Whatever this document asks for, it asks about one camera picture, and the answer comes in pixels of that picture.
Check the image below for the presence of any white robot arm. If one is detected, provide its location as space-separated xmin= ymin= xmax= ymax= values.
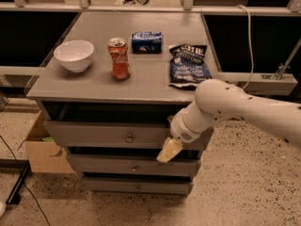
xmin=157 ymin=79 xmax=301 ymax=163

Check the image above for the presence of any black floor cable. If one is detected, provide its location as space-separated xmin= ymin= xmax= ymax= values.
xmin=0 ymin=135 xmax=51 ymax=226

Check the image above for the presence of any grey drawer cabinet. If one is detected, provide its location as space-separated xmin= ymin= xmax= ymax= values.
xmin=25 ymin=11 xmax=229 ymax=196

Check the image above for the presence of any grey top drawer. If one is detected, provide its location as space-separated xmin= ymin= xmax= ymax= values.
xmin=43 ymin=120 xmax=214 ymax=152

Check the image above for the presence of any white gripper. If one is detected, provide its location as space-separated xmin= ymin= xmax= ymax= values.
xmin=156 ymin=108 xmax=201 ymax=163

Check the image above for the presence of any blue chip bag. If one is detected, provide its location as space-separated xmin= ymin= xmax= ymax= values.
xmin=169 ymin=44 xmax=212 ymax=89

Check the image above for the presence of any black floor bar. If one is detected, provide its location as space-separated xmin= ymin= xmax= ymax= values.
xmin=6 ymin=166 xmax=30 ymax=205

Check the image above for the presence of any white cable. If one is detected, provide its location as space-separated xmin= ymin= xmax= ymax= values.
xmin=236 ymin=4 xmax=255 ymax=91

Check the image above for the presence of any grey middle drawer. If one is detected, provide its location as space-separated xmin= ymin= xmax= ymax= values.
xmin=67 ymin=154 xmax=200 ymax=177

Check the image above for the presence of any metal railing frame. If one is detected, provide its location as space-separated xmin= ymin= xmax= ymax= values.
xmin=0 ymin=0 xmax=301 ymax=17

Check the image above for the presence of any blue soda can lying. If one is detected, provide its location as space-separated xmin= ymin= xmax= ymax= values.
xmin=131 ymin=31 xmax=163 ymax=54

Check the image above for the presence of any white bowl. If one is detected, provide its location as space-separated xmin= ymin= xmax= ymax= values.
xmin=54 ymin=40 xmax=94 ymax=73

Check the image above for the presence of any cardboard box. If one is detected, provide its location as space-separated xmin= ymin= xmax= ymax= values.
xmin=24 ymin=112 xmax=74 ymax=173

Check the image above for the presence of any red cola can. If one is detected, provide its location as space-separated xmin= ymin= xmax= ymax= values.
xmin=107 ymin=38 xmax=131 ymax=81

